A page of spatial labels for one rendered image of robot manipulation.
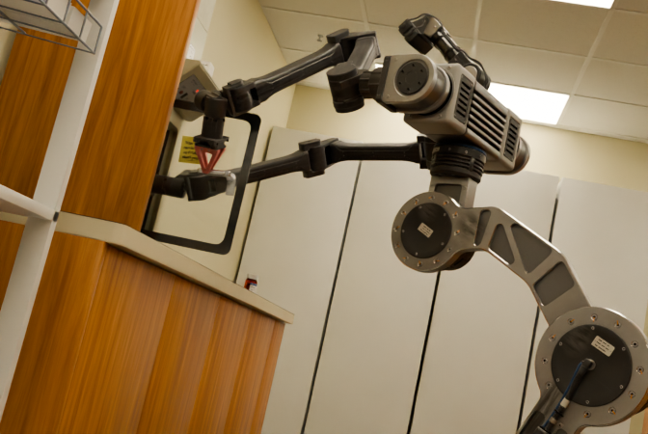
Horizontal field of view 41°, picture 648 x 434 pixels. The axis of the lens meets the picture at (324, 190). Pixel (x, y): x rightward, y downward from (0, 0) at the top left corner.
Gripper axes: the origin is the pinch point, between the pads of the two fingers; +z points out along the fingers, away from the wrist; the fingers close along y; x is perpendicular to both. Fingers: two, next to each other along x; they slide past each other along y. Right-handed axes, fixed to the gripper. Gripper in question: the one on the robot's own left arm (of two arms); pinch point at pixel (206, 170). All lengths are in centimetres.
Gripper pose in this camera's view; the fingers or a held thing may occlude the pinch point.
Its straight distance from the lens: 234.4
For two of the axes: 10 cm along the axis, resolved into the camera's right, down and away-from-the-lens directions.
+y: -2.5, 1.7, -9.5
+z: -1.6, 9.6, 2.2
